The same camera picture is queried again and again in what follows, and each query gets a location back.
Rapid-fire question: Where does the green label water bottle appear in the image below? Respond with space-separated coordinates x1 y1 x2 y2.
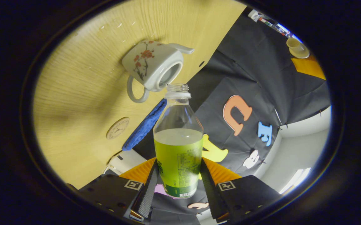
153 83 204 200

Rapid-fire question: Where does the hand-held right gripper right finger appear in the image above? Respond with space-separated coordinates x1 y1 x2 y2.
200 158 282 223

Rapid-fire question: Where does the ceiling light panel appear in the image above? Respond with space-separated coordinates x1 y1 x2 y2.
279 167 311 194

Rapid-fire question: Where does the round cork coaster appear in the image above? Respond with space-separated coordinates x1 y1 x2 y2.
106 117 131 140

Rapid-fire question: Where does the computer monitor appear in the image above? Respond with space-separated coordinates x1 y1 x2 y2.
249 9 303 43

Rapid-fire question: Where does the white toaster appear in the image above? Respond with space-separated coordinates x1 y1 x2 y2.
103 149 148 176

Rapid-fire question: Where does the blue towel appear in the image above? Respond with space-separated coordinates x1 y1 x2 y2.
121 98 168 152

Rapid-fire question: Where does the white floral teacup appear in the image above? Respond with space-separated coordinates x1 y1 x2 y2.
121 40 195 104

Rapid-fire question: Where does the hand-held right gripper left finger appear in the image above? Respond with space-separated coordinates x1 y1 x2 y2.
78 157 159 222

